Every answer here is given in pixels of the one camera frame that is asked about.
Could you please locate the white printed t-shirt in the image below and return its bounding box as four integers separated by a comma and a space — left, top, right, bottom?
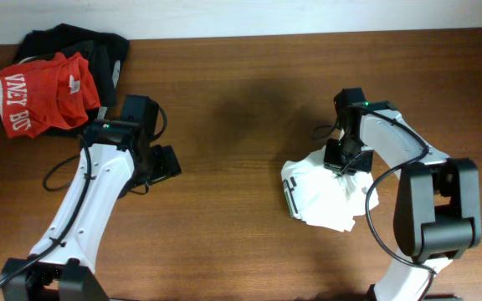
281, 148, 373, 232

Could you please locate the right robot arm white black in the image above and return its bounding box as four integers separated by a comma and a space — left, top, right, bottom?
324, 88, 482, 301

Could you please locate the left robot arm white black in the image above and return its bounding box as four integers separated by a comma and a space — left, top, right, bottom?
0, 94, 182, 300

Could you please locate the black folded garment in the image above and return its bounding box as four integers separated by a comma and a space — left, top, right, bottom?
0, 23, 130, 136

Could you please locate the red folded t-shirt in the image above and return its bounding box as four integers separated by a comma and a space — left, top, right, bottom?
0, 53, 100, 138

